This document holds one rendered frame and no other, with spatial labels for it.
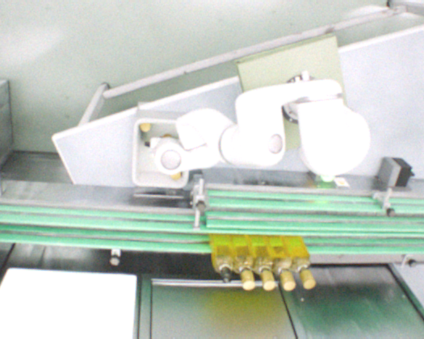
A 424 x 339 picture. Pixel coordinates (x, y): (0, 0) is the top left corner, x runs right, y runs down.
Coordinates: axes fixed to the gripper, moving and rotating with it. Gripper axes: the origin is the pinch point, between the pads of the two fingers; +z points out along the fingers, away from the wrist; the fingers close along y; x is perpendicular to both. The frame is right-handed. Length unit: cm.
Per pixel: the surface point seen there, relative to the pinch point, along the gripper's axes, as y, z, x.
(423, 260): 102, 6, -39
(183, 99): 4.2, 6.2, 13.0
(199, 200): 9.5, -11.8, -14.0
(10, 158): -73, 77, -23
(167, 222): 1.7, -1.9, -24.2
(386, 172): 77, 5, -5
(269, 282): 29.0, -24.3, -32.6
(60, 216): -31.0, -1.8, -24.5
